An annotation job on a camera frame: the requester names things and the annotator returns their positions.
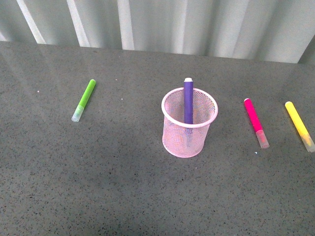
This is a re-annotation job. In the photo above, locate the pink mesh cup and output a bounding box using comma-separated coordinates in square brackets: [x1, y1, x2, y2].
[161, 88, 219, 158]

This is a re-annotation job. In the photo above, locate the purple marker pen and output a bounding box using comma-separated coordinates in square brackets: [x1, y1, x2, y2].
[184, 78, 193, 124]

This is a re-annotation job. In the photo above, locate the yellow marker pen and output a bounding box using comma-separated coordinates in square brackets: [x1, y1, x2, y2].
[285, 101, 315, 152]

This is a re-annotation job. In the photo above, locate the pink marker pen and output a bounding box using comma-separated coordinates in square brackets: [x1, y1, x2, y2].
[244, 98, 269, 148]

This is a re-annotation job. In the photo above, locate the green marker pen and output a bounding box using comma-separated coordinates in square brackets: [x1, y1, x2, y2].
[71, 79, 96, 122]

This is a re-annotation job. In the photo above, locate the white curtain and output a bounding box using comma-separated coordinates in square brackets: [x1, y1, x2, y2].
[0, 0, 315, 64]

